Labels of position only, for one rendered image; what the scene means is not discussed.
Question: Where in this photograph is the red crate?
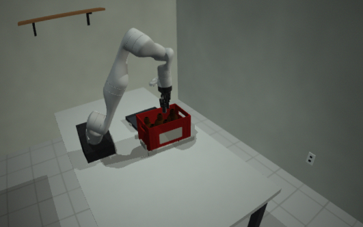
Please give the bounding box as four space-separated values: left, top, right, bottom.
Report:
137 103 191 151

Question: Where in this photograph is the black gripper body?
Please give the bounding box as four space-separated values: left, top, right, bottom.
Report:
158 86 172 101

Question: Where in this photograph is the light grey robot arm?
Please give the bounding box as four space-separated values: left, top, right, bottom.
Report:
86 28 174 145

